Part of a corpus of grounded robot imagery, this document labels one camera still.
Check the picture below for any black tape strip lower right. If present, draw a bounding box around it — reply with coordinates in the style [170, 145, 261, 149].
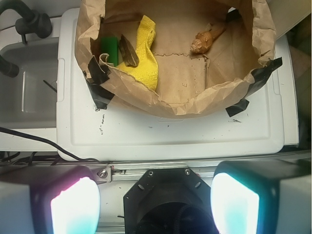
[226, 99, 250, 117]

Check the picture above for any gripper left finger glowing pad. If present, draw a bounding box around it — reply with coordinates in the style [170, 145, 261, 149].
[0, 165, 100, 234]

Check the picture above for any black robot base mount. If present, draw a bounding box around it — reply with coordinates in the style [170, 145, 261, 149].
[123, 168, 219, 234]

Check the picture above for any aluminium rail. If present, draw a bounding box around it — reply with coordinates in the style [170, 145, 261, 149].
[0, 150, 312, 183]

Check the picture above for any tan spiral seashell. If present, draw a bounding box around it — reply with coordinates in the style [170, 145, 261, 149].
[190, 23, 226, 54]

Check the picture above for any black cable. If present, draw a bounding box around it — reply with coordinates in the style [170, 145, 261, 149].
[0, 126, 110, 164]

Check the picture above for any brown paper bag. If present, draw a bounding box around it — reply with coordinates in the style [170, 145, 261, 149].
[75, 0, 276, 118]

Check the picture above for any dark wood piece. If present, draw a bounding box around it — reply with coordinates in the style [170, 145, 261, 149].
[119, 34, 139, 67]

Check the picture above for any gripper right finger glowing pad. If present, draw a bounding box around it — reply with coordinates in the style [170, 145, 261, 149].
[210, 160, 312, 234]

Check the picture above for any yellow cloth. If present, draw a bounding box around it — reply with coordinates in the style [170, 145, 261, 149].
[117, 15, 158, 91]

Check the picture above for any black faucet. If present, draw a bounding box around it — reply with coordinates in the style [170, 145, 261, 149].
[0, 0, 53, 45]

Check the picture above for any green block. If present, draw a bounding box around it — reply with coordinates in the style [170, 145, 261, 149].
[100, 37, 119, 67]

